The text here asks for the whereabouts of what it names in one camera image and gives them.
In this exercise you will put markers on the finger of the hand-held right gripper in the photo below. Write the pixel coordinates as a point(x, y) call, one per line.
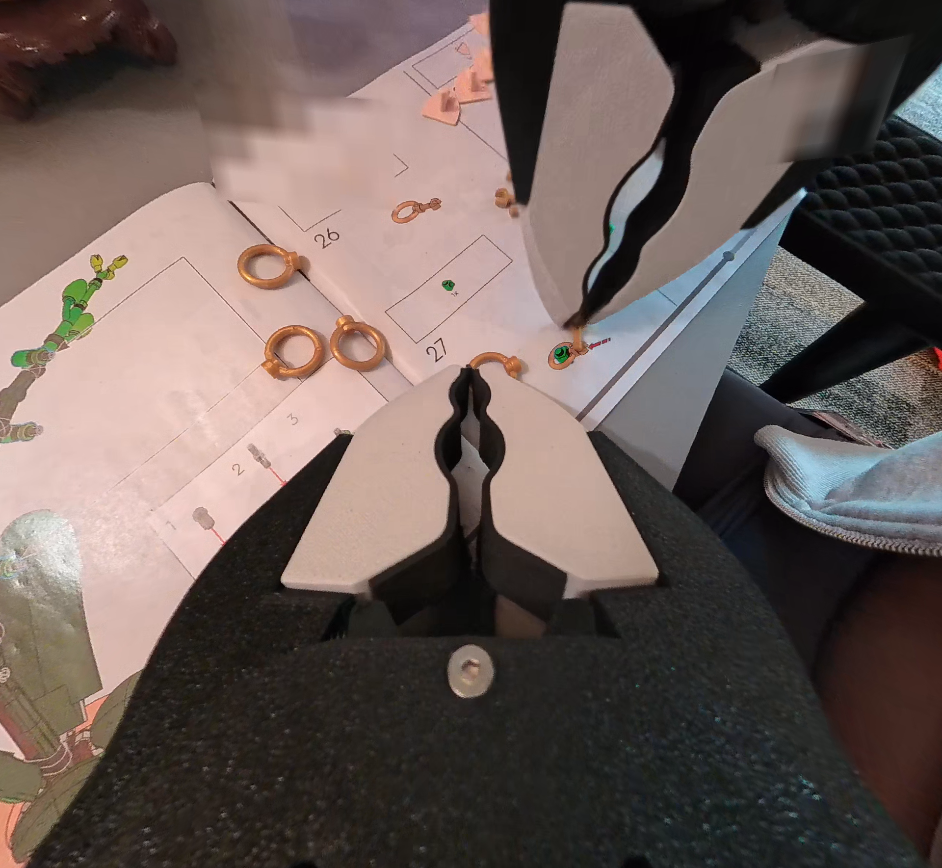
point(743, 147)
point(589, 110)

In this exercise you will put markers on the white instruction booklet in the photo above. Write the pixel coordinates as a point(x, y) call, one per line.
point(353, 272)

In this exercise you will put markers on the pink toy petal piece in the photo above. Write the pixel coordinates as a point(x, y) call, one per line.
point(441, 106)
point(471, 84)
point(482, 60)
point(480, 23)

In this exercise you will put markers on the black mesh office chair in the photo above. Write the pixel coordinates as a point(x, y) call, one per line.
point(883, 205)

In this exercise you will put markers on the person's leg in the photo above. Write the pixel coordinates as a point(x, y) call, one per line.
point(883, 699)

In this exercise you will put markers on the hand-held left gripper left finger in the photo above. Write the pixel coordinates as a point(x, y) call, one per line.
point(383, 485)

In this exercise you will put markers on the brick orchid in pink pot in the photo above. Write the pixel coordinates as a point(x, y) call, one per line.
point(88, 36)

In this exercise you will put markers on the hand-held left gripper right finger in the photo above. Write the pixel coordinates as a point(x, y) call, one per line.
point(567, 500)

